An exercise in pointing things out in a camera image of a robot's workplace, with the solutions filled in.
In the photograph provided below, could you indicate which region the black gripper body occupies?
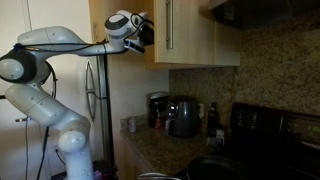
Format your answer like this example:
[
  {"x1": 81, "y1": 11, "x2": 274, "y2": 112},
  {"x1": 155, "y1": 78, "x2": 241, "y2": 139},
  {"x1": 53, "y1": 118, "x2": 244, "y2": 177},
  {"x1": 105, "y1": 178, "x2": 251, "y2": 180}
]
[{"x1": 136, "y1": 22, "x2": 156, "y2": 47}]

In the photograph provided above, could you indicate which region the wooden cabinet door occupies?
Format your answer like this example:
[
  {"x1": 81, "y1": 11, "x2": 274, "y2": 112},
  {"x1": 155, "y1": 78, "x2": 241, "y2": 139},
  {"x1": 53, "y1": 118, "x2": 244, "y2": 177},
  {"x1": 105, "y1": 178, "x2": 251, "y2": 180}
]
[
  {"x1": 143, "y1": 0, "x2": 157, "y2": 70},
  {"x1": 154, "y1": 0, "x2": 215, "y2": 66}
]

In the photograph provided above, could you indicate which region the black air fryer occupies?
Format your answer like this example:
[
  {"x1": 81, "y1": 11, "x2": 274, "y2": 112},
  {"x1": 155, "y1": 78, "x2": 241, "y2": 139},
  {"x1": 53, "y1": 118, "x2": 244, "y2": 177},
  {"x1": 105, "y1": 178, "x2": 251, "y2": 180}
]
[{"x1": 168, "y1": 95, "x2": 202, "y2": 139}]

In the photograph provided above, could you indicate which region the black coffee maker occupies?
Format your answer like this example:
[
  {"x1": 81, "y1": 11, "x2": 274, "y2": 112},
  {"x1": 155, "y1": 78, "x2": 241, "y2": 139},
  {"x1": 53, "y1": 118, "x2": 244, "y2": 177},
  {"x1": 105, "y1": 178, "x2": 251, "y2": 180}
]
[{"x1": 147, "y1": 92, "x2": 170, "y2": 130}]

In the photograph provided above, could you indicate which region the stainless steel refrigerator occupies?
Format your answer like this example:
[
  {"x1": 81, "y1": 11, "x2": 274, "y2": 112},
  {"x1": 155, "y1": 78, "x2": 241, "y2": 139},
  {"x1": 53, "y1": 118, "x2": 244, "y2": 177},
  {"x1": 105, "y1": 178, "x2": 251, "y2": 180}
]
[{"x1": 83, "y1": 54, "x2": 115, "y2": 168}]

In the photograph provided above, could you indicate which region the white backsplash outlet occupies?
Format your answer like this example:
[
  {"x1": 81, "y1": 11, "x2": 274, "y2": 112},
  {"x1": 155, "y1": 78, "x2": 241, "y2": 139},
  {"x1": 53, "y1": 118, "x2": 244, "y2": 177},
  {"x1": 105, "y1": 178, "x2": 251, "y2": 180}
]
[{"x1": 198, "y1": 102, "x2": 206, "y2": 120}]

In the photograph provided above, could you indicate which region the dark glass bottle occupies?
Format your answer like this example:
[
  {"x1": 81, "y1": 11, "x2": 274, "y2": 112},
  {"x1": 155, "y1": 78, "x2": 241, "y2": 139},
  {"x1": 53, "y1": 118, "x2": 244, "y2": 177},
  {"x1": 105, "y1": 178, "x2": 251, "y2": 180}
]
[{"x1": 207, "y1": 101, "x2": 221, "y2": 138}]

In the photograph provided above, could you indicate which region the silver range hood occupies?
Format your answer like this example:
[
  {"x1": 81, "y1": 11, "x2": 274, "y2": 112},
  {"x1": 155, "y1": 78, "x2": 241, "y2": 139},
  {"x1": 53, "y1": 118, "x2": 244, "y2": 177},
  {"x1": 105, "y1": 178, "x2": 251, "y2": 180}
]
[{"x1": 208, "y1": 0, "x2": 320, "y2": 32}]

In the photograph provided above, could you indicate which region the small white box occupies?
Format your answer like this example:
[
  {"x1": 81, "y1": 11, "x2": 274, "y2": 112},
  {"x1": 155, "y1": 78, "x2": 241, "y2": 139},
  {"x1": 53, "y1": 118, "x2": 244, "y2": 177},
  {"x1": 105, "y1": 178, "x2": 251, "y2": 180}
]
[{"x1": 206, "y1": 128, "x2": 226, "y2": 148}]

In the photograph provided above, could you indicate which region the wooden base cabinet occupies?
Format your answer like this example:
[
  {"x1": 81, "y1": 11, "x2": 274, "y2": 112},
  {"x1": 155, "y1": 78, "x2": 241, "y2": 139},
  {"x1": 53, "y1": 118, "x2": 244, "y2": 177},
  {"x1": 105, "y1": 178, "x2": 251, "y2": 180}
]
[{"x1": 119, "y1": 133, "x2": 155, "y2": 180}]

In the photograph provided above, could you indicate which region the white interior door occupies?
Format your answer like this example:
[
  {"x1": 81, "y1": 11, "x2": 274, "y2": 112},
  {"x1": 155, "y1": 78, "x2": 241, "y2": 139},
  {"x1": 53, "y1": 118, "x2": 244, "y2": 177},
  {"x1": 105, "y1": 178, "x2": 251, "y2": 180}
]
[{"x1": 0, "y1": 0, "x2": 34, "y2": 180}]

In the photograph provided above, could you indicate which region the silver pot rim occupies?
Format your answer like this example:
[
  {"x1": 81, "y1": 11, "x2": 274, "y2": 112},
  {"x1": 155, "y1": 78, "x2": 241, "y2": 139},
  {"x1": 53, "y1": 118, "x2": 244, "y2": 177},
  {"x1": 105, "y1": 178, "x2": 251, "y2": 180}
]
[{"x1": 136, "y1": 171, "x2": 182, "y2": 180}]

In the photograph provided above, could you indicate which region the white outlet with plug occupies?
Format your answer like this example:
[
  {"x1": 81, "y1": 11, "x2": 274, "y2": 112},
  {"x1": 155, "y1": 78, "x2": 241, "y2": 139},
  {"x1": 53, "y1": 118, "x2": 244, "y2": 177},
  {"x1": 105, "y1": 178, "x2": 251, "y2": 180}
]
[{"x1": 52, "y1": 143, "x2": 68, "y2": 167}]

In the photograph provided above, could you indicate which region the black frying pan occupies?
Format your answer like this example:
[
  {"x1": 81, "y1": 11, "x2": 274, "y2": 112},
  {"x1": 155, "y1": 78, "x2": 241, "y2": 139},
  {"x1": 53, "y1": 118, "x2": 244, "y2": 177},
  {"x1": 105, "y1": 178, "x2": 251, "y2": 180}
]
[{"x1": 186, "y1": 154, "x2": 252, "y2": 180}]

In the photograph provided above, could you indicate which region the black kitchen stove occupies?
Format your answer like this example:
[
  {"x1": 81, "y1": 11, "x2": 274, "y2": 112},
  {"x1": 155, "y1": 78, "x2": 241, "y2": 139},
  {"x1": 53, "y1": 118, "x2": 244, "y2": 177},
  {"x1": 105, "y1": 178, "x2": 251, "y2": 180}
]
[{"x1": 184, "y1": 102, "x2": 320, "y2": 180}]

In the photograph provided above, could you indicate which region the wooden wall cabinet body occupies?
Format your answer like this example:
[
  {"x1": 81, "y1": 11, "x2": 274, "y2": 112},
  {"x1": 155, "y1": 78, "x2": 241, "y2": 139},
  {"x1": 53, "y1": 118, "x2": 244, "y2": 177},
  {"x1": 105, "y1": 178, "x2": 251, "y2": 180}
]
[{"x1": 143, "y1": 0, "x2": 242, "y2": 71}]

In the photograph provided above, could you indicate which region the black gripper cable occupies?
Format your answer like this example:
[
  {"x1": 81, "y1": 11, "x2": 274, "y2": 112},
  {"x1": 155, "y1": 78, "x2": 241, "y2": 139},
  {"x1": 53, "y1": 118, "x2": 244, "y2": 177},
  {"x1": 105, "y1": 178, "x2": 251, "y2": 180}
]
[{"x1": 13, "y1": 12, "x2": 155, "y2": 55}]

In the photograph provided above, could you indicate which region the silver door lever handle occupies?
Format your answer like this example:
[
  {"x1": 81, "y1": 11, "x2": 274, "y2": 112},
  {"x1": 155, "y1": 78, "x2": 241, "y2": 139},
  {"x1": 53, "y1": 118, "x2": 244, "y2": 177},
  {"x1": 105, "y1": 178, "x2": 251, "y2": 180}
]
[{"x1": 14, "y1": 115, "x2": 33, "y2": 123}]

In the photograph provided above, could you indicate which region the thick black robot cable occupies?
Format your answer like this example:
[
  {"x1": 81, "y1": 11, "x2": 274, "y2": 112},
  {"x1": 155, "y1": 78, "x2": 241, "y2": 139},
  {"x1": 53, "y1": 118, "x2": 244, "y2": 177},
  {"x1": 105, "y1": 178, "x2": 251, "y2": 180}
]
[{"x1": 35, "y1": 126, "x2": 52, "y2": 180}]

